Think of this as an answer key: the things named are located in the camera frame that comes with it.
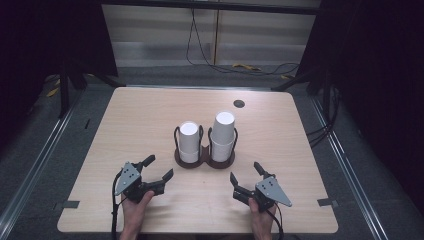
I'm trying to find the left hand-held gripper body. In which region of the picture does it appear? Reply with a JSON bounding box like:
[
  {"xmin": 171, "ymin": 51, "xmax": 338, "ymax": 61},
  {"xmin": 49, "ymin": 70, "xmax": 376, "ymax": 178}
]
[{"xmin": 114, "ymin": 161, "xmax": 166, "ymax": 204}]

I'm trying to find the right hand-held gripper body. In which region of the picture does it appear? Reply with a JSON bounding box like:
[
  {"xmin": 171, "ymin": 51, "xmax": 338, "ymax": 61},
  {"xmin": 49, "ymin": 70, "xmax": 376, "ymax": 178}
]
[{"xmin": 232, "ymin": 175, "xmax": 293, "ymax": 213}]

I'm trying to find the dark brown double cup holder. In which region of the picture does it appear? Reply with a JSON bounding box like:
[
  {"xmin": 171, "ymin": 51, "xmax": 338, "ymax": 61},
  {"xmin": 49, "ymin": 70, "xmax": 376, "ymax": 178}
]
[{"xmin": 173, "ymin": 124, "xmax": 239, "ymax": 170}]

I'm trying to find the person's right hand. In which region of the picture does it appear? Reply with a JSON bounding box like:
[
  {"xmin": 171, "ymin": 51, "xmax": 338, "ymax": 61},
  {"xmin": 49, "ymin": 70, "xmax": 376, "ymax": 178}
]
[{"xmin": 247, "ymin": 197, "xmax": 278, "ymax": 234}]

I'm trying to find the person's left hand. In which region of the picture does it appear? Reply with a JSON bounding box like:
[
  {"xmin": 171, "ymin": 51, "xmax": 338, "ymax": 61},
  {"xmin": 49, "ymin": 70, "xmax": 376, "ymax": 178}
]
[{"xmin": 121, "ymin": 190, "xmax": 156, "ymax": 234}]

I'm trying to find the white paper cup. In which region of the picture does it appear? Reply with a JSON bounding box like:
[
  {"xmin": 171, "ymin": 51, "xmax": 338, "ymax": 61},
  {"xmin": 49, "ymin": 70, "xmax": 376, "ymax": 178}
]
[
  {"xmin": 209, "ymin": 135, "xmax": 235, "ymax": 163},
  {"xmin": 179, "ymin": 149, "xmax": 200, "ymax": 164},
  {"xmin": 178, "ymin": 120, "xmax": 201, "ymax": 155},
  {"xmin": 210, "ymin": 110, "xmax": 237, "ymax": 146}
]

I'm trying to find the black metal stand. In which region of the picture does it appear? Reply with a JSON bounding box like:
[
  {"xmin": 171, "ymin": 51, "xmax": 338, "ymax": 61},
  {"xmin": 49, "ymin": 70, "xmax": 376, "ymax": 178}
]
[{"xmin": 58, "ymin": 60, "xmax": 72, "ymax": 120}]

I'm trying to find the dark curtain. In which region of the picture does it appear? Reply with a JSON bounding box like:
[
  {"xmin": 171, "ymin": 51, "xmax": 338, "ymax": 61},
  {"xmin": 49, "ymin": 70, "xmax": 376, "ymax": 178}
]
[
  {"xmin": 295, "ymin": 0, "xmax": 424, "ymax": 214},
  {"xmin": 0, "ymin": 0, "xmax": 119, "ymax": 148}
]

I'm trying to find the black overhead beam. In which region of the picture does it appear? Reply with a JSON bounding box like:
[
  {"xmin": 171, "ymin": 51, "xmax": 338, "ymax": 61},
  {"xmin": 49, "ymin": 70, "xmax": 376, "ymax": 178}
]
[{"xmin": 99, "ymin": 0, "xmax": 322, "ymax": 16}]

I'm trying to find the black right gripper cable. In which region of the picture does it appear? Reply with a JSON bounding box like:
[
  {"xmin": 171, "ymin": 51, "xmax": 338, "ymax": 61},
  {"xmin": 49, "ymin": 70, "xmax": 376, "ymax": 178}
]
[{"xmin": 265, "ymin": 203, "xmax": 285, "ymax": 240}]

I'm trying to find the metal floor rail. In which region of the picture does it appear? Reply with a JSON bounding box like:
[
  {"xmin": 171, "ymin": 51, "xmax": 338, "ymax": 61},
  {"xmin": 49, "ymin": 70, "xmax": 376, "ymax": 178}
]
[
  {"xmin": 0, "ymin": 89, "xmax": 85, "ymax": 232},
  {"xmin": 309, "ymin": 95, "xmax": 390, "ymax": 240}
]

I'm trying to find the black cable bundle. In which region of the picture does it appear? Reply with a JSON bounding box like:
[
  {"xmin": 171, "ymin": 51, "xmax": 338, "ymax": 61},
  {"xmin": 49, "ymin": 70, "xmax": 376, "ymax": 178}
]
[{"xmin": 305, "ymin": 84, "xmax": 342, "ymax": 148}]

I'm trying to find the black hanging cable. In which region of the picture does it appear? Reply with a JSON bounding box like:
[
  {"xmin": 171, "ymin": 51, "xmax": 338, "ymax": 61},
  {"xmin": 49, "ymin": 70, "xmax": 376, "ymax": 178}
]
[{"xmin": 185, "ymin": 8, "xmax": 301, "ymax": 77}]

